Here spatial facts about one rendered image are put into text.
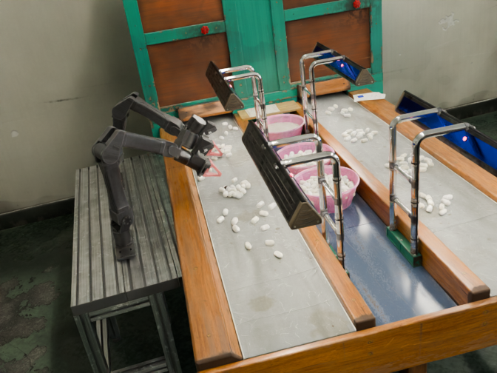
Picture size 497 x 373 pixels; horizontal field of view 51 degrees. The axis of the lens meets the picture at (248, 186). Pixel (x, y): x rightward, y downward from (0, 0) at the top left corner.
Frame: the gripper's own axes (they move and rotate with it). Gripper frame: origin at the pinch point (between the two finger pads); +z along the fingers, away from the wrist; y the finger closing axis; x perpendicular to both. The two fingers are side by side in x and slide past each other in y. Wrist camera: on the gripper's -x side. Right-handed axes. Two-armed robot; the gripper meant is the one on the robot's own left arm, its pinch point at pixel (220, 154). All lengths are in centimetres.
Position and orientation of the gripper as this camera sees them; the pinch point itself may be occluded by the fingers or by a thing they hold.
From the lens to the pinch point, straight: 247.3
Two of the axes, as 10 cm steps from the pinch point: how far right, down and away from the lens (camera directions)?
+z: 8.1, 4.3, 4.0
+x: -5.5, 7.9, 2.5
